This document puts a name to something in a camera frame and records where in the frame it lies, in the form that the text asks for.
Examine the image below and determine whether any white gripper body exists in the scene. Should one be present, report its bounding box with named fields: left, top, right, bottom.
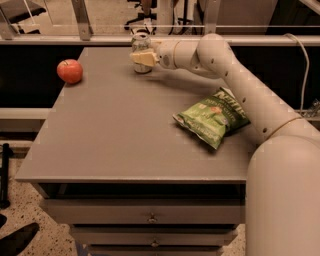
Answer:
left=156, top=41, right=178, bottom=70

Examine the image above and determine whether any green white 7up can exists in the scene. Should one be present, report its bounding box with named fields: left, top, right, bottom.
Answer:
left=131, top=31, right=152, bottom=74

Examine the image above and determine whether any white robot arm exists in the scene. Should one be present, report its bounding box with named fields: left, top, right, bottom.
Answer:
left=130, top=34, right=320, bottom=256

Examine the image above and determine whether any black office chair base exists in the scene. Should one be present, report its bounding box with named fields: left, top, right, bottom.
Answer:
left=124, top=0, right=157, bottom=34

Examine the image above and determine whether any red apple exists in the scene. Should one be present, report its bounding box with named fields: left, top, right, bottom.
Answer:
left=57, top=59, right=83, bottom=84

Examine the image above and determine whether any green kettle chips bag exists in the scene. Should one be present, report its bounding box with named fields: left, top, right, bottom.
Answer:
left=173, top=87, right=250, bottom=149

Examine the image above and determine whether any grey drawer cabinet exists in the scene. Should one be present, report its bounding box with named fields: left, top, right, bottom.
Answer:
left=17, top=47, right=255, bottom=256

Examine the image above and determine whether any metal glass railing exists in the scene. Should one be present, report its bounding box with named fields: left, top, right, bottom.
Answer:
left=0, top=0, right=320, bottom=46

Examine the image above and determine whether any top drawer metal knob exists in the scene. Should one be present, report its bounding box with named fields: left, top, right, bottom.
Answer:
left=147, top=213, right=158, bottom=224

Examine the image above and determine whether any drawer metal knob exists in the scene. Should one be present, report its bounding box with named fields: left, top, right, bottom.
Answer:
left=150, top=239, right=159, bottom=248
left=147, top=213, right=158, bottom=224

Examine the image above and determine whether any black stand at left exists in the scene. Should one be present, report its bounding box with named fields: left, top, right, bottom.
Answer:
left=0, top=143, right=13, bottom=209

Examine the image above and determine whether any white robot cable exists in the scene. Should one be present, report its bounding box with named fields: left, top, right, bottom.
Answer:
left=283, top=32, right=311, bottom=116

